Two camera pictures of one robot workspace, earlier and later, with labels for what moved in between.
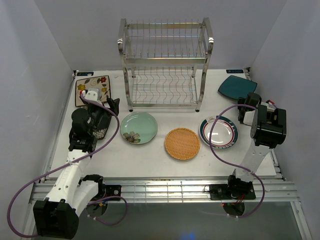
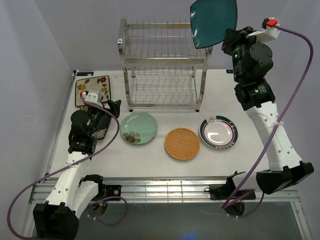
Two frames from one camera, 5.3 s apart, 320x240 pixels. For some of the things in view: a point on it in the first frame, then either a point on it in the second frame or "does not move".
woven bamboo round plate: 182,143 does not move
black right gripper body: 241,100 to 238,46
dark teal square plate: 235,87 to 210,19
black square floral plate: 102,126 does not move
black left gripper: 113,104 does not move
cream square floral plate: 102,82 does not move
